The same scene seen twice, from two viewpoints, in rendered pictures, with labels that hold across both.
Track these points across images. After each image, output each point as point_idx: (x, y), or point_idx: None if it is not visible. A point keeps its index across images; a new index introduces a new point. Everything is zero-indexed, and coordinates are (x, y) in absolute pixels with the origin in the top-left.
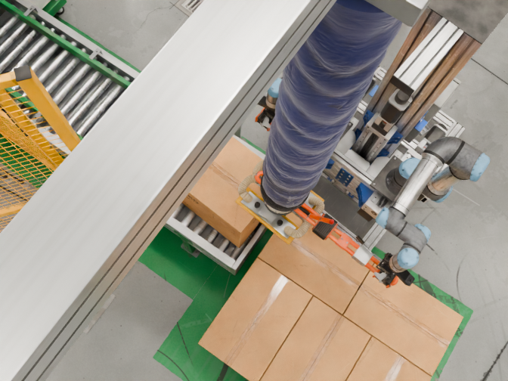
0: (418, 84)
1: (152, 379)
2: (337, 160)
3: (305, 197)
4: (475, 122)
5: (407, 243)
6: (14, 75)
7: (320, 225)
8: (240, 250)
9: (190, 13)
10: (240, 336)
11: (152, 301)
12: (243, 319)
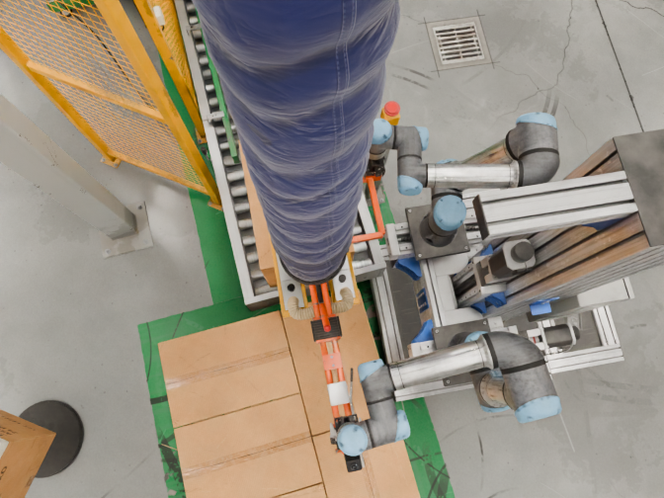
0: (502, 230)
1: (122, 343)
2: (424, 276)
3: (317, 279)
4: (646, 363)
5: (368, 423)
6: None
7: (321, 324)
8: (269, 290)
9: (434, 41)
10: (200, 370)
11: (178, 276)
12: (215, 357)
